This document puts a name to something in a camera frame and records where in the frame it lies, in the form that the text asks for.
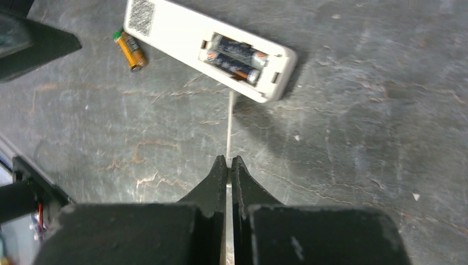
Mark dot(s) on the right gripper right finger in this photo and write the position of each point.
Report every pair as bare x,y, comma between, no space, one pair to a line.
269,232

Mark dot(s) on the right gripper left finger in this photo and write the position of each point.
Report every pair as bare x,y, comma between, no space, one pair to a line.
189,231

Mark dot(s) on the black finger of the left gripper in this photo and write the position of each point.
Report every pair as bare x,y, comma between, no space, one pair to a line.
27,45

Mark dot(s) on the white battery cover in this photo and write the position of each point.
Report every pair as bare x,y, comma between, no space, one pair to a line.
229,242

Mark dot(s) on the white remote control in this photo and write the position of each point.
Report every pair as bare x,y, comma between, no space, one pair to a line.
185,35

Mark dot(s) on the dark blue battery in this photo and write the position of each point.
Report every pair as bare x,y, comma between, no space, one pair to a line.
241,51
232,66

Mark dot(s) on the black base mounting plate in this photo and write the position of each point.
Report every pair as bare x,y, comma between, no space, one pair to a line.
30,192

